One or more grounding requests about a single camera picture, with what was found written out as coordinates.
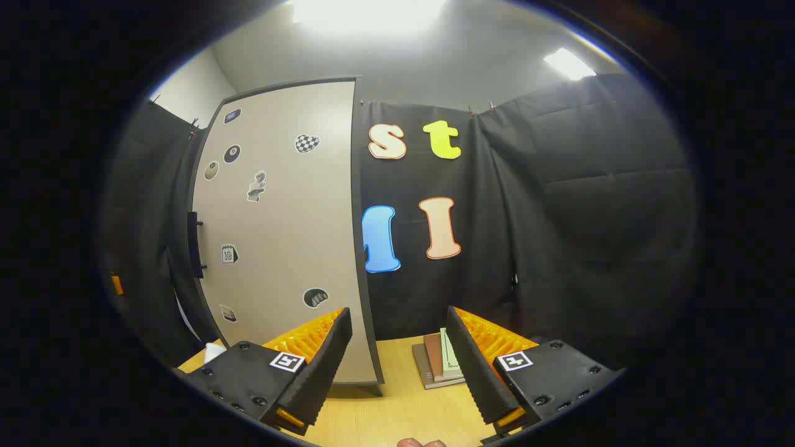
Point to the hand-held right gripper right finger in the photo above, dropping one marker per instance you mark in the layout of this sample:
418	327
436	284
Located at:
475	366

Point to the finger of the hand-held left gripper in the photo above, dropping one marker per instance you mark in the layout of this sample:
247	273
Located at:
117	284

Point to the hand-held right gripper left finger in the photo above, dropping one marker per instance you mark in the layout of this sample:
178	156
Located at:
323	366

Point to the dark grey cabinet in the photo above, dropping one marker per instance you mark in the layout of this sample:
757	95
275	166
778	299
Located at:
363	248

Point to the light grey cabinet door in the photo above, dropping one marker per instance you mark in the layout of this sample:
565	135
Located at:
279	236

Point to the brown book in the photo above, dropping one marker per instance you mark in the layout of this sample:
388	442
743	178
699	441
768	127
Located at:
435	357

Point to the grey book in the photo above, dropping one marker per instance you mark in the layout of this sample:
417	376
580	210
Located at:
422	369

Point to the white crumpled packet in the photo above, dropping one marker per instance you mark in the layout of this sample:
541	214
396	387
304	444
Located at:
214	352

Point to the black backdrop cloth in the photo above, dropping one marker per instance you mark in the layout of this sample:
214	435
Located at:
559	217

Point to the ceiling light panel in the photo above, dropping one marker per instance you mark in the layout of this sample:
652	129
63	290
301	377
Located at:
568	63
366	12

